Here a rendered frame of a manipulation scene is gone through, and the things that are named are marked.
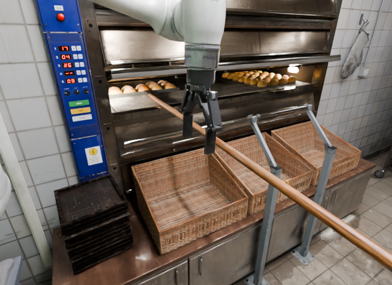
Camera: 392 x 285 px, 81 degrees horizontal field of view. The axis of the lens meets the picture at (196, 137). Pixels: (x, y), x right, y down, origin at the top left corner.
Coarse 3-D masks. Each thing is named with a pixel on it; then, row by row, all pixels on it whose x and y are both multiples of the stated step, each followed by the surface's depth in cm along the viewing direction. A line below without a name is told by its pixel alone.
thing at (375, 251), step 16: (176, 112) 125; (224, 144) 89; (240, 160) 80; (272, 176) 69; (288, 192) 63; (304, 208) 59; (320, 208) 56; (336, 224) 53; (352, 240) 49; (368, 240) 48; (384, 256) 45
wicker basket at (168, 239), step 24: (144, 168) 145; (168, 168) 153; (192, 168) 162; (216, 168) 158; (144, 192) 147; (168, 192) 155; (192, 192) 160; (216, 192) 160; (240, 192) 138; (144, 216) 135; (168, 216) 139; (216, 216) 126; (240, 216) 136; (168, 240) 114; (192, 240) 123
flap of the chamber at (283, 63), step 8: (248, 64) 143; (256, 64) 146; (264, 64) 149; (272, 64) 152; (280, 64) 156; (288, 64) 159; (296, 64) 171; (304, 64) 192; (136, 72) 112; (144, 72) 114; (152, 72) 116; (160, 72) 118; (168, 72) 119; (176, 72) 122; (184, 72) 124; (112, 80) 114; (120, 80) 123
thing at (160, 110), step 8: (280, 88) 193; (288, 88) 193; (296, 88) 195; (304, 88) 200; (312, 88) 205; (224, 96) 167; (232, 96) 167; (240, 96) 168; (248, 96) 172; (256, 96) 176; (264, 96) 180; (176, 104) 149; (120, 112) 133; (128, 112) 133; (136, 112) 134; (144, 112) 136; (152, 112) 139; (160, 112) 141; (168, 112) 144; (120, 120) 131
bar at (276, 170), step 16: (272, 112) 136; (288, 112) 143; (192, 128) 112; (256, 128) 129; (320, 128) 147; (128, 144) 98; (272, 160) 123; (320, 176) 152; (272, 192) 125; (320, 192) 154; (272, 208) 131; (304, 240) 175; (304, 256) 180; (256, 272) 155
